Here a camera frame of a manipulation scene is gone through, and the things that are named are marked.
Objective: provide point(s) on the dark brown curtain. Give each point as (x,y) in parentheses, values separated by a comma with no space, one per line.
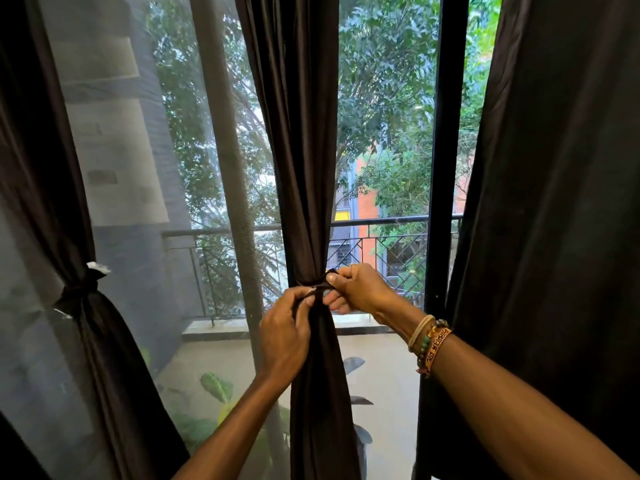
(15,454)
(40,144)
(550,169)
(300,119)

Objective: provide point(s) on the person's right forearm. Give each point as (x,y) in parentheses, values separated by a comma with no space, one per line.
(515,419)

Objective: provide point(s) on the person's left hand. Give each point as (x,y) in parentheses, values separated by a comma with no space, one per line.
(285,339)

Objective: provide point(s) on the person's right hand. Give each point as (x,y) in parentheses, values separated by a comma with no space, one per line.
(365,289)

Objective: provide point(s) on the grey concrete building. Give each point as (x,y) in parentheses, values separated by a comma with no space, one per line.
(120,159)

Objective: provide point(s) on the green leafy potted plant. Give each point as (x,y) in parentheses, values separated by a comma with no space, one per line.
(215,387)

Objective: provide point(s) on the person's left forearm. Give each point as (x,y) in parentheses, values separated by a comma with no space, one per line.
(230,434)

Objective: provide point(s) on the black metal balcony railing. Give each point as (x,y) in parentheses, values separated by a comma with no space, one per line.
(380,220)

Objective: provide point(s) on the orange brick building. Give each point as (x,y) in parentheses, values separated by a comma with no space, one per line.
(368,204)

